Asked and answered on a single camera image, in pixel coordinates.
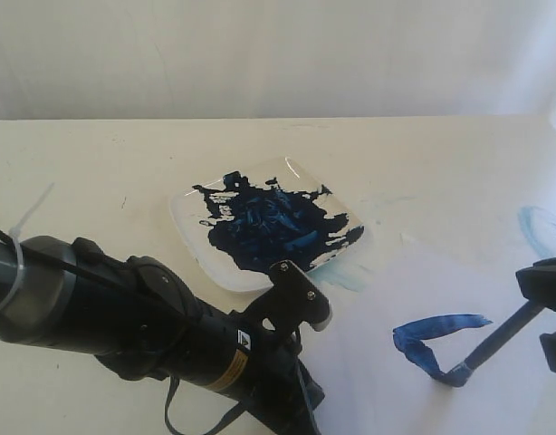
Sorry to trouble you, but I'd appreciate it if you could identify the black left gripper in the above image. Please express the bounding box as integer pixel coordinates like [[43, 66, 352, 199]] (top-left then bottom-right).
[[200, 307, 327, 435]]

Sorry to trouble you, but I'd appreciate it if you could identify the black paintbrush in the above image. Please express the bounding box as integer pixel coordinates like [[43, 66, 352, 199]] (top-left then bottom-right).
[[436, 301, 544, 388]]

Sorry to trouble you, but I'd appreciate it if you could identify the white paper sheet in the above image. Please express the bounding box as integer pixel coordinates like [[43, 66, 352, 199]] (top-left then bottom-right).
[[305, 251, 556, 434]]

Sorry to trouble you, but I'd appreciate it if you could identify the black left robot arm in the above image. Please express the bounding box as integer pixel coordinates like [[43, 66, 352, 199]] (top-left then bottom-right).
[[0, 229, 331, 434]]

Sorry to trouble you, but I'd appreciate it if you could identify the white square paint plate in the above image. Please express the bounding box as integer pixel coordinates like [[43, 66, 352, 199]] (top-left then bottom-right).
[[170, 157, 365, 293]]

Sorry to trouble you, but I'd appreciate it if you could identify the white zip tie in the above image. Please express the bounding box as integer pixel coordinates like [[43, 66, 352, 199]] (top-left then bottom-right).
[[0, 181, 56, 323]]

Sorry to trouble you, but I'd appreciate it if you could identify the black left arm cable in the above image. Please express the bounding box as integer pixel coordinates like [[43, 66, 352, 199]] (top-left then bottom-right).
[[0, 221, 243, 435]]

